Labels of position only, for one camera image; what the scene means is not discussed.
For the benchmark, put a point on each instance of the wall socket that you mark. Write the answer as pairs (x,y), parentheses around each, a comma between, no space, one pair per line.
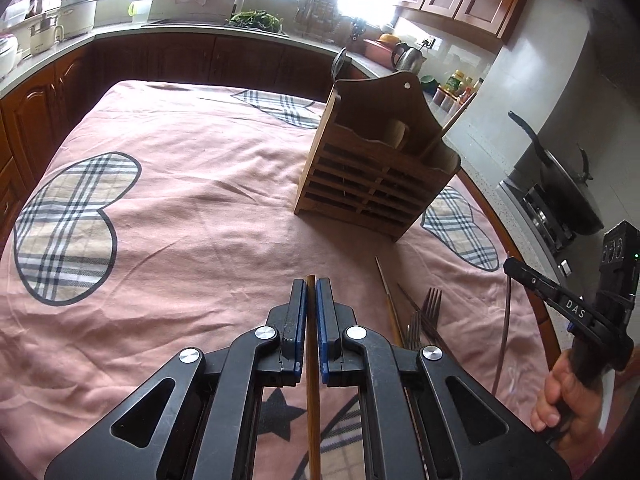
(430,42)

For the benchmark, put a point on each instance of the spice jar set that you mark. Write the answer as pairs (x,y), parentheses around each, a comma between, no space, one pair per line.
(444,99)

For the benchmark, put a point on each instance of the metal spoon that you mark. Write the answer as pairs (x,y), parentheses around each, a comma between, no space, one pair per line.
(341,59)

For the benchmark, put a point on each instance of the person's right hand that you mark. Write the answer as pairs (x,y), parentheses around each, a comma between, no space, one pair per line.
(550,400)

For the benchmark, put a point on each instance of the yellow-capped green bottle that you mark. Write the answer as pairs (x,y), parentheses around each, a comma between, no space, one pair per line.
(455,84)

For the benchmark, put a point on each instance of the wooden utensil holder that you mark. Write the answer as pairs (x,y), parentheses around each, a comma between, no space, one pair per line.
(350,180)

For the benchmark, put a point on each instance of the black wok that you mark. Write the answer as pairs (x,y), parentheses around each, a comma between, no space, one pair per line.
(565,190)

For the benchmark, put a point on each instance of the clear plastic container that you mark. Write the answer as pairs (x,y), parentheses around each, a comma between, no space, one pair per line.
(17,12)

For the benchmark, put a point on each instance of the range hood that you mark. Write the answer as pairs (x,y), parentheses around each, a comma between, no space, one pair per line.
(610,15)

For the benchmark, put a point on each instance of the small cream electric pot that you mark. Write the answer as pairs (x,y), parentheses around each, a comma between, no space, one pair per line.
(42,35)

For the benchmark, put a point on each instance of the gas stove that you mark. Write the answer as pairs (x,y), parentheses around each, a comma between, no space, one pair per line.
(540,217)

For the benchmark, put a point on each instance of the pink storage box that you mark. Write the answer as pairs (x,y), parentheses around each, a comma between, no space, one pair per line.
(377,54)

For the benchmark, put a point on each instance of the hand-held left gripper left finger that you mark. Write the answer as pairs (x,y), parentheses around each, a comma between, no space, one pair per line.
(300,322)

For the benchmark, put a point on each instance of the kitchen sink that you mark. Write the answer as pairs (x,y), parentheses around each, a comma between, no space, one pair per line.
(190,24)

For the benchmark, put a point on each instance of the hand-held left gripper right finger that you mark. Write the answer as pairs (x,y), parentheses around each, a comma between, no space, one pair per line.
(322,322)

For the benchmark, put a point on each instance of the white and red cooker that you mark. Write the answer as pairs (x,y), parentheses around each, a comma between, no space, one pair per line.
(7,57)

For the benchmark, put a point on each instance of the wooden wall cabinets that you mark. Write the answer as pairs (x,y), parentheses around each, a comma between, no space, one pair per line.
(465,0)

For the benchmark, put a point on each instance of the metal fork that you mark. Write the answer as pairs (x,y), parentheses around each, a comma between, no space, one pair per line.
(432,310)

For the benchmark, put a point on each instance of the metal dish rack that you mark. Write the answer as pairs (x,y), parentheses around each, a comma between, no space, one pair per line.
(317,12)

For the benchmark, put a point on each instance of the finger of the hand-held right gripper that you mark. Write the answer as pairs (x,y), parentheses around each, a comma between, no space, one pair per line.
(555,295)

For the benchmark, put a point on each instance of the white rice cooker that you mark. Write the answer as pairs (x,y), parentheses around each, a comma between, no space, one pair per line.
(80,15)

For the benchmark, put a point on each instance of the orange bowl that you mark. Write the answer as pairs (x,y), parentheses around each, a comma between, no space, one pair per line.
(388,40)

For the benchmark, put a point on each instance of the pink plaid-patch tablecloth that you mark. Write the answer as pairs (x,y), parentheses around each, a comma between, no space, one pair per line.
(200,210)

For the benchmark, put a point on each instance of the green mug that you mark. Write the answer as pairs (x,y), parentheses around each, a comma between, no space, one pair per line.
(429,85)

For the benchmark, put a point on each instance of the green vegetables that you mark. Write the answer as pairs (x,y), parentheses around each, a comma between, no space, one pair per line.
(255,20)

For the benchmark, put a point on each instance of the wooden chopstick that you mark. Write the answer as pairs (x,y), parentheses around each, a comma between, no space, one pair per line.
(387,295)
(313,410)
(452,120)

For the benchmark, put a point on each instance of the steel electric kettle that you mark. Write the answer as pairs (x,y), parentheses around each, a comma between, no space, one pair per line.
(407,59)

